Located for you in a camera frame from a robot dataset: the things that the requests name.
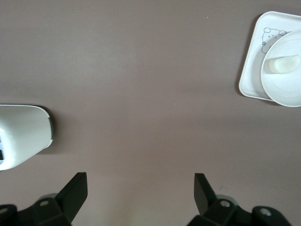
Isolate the round cream plate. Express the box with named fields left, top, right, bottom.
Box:
left=261, top=29, right=301, bottom=108

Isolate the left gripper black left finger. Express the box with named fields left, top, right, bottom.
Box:
left=0, top=172, right=88, bottom=226

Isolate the cream rabbit print tray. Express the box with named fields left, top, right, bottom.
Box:
left=238, top=11, right=301, bottom=103

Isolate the pale steamed bun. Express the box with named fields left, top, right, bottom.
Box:
left=266, top=54, right=300, bottom=74

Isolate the cream two-slot toaster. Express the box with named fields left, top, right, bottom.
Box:
left=0, top=104, right=54, bottom=172

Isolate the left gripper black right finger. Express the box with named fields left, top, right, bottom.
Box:
left=185, top=173, right=291, bottom=226

